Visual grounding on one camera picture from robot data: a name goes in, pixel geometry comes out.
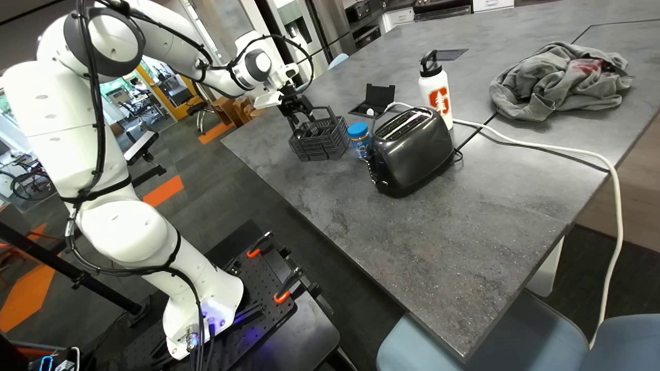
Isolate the black toaster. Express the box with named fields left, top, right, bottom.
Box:
left=369, top=107, right=453, bottom=199

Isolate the blue lidded plastic jar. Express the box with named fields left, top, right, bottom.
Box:
left=346, top=122, right=372, bottom=162

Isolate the dark grey cutlery holder basket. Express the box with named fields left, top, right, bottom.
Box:
left=289, top=107, right=349, bottom=162

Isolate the orange handled clamp far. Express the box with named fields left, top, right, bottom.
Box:
left=245, top=231, right=272, bottom=260

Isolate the orange handled clamp near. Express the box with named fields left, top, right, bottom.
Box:
left=272, top=267, right=301, bottom=306

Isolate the black flip-up outlet box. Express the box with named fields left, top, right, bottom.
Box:
left=351, top=84, right=397, bottom=118

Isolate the orange handled clamp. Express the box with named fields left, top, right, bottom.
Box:
left=245, top=231, right=272, bottom=260
left=272, top=267, right=301, bottom=306

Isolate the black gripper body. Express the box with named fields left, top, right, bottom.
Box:
left=279, top=84, right=312, bottom=130

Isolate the white power cable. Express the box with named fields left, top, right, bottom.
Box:
left=383, top=102, right=628, bottom=348

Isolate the grey crumpled cloth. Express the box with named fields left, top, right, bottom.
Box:
left=489, top=42, right=633, bottom=124

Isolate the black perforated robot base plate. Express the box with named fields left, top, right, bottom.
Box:
left=137, top=230, right=312, bottom=371

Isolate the white water bottle black cap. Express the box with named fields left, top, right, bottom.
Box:
left=419, top=50, right=453, bottom=130

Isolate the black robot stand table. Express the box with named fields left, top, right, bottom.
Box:
left=114, top=223, right=341, bottom=371

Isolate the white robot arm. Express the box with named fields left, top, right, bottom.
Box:
left=3, top=0, right=301, bottom=361

